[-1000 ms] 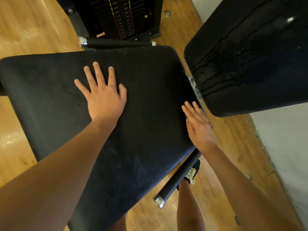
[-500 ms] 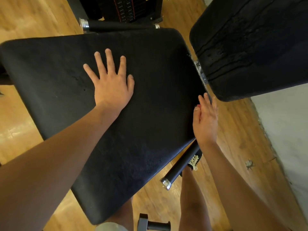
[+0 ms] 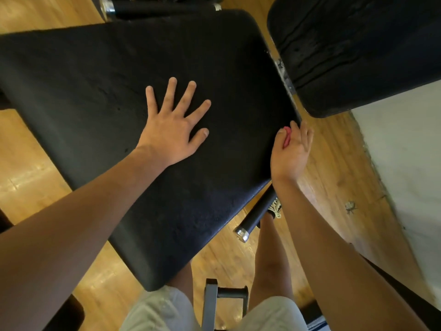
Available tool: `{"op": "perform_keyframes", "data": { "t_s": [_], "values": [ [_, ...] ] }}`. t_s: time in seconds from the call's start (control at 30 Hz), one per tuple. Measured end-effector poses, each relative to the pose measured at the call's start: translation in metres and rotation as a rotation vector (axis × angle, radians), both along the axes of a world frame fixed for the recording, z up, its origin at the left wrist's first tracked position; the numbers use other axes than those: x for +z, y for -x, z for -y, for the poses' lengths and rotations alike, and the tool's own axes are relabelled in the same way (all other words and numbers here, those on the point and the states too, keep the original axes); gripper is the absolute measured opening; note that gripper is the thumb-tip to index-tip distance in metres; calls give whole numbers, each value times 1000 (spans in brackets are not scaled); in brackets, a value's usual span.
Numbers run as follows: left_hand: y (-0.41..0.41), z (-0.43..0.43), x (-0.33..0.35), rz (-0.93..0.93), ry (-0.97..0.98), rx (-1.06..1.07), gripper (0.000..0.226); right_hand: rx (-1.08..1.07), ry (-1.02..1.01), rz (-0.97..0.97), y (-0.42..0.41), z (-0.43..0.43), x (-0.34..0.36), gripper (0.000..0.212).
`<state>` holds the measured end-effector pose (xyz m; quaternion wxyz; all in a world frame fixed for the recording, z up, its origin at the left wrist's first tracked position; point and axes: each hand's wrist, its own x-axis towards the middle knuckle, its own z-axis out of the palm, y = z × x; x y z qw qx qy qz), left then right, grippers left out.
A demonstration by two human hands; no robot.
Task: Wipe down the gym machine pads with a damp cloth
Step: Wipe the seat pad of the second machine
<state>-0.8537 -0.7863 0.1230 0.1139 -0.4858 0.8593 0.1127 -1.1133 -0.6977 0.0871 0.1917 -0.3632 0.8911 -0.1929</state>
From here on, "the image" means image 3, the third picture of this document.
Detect person's left hand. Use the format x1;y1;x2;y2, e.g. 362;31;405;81
136;77;212;168

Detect person's right hand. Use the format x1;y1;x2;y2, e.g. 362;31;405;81
270;120;315;185

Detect person's left forearm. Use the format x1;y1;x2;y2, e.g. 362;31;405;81
0;147;170;331

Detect person's right forearm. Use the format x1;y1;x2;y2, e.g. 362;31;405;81
274;177;431;331

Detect person's right leg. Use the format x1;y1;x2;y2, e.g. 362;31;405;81
248;213;296;311

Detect person's leg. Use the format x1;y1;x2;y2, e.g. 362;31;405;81
165;262;195;304
248;213;296;311

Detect person's left leg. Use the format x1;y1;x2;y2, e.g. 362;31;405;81
165;262;195;304

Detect person's white shorts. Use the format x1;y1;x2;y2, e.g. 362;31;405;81
120;285;310;331

